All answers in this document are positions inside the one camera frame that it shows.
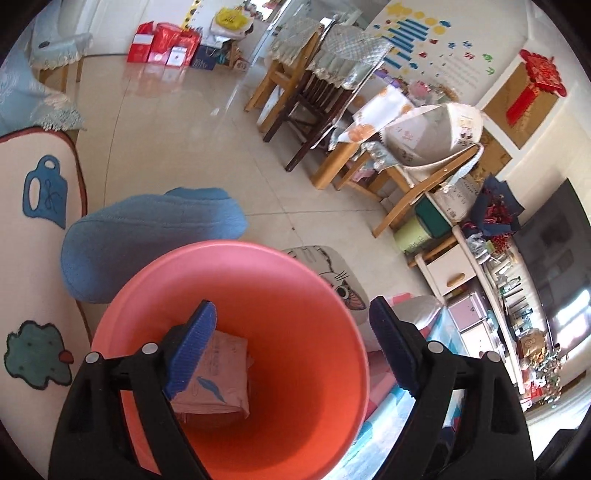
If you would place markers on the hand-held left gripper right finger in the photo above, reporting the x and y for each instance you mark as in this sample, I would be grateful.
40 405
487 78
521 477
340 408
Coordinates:
392 350

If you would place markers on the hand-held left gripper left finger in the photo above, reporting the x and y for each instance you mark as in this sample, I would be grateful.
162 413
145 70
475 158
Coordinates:
191 355

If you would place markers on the pink tissue packet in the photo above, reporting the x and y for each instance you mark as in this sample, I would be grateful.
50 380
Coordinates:
221 369

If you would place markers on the pink storage box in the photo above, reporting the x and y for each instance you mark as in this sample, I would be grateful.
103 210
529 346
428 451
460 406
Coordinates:
466 311

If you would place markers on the white television cabinet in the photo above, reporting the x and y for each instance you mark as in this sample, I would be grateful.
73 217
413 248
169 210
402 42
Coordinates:
457 272

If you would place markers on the light green waste bin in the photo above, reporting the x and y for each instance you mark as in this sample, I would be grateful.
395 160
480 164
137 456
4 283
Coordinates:
413 235

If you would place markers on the blue plush slipper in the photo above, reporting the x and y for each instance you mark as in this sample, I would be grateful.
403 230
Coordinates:
152 230

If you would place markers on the dried flower bouquet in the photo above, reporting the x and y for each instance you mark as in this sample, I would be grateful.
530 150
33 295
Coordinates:
545 369

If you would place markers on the dark blue wrapped bouquet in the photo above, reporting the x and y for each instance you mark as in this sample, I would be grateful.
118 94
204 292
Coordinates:
496 207

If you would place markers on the cream rug with blue prints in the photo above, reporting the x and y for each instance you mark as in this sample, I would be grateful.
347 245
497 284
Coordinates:
27 286

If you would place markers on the black flat television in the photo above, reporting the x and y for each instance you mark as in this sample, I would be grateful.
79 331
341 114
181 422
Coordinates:
558 258

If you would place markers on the wooden chair with cloth cover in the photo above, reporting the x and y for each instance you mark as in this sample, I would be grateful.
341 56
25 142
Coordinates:
429 138

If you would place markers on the dining table with white cloth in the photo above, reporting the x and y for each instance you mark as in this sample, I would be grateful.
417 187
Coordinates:
378 110

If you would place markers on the dark wooden dining chair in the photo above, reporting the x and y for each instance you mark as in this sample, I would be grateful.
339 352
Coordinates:
323 97

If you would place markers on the light blue lace cover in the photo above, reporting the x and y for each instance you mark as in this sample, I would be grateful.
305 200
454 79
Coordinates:
27 92

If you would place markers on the red gift boxes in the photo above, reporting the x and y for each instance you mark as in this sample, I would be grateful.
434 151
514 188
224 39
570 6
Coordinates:
161 44

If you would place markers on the light wooden dining chair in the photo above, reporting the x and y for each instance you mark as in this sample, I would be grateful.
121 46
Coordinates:
286 55

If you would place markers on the yellow plastic bag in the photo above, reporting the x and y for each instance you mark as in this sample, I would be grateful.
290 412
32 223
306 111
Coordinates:
231 18

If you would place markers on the red knot wall ornament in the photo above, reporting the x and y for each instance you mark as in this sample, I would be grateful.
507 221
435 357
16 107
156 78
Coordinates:
540 78

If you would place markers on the blue yellow wall stickers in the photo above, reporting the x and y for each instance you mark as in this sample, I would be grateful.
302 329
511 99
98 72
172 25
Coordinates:
415 32

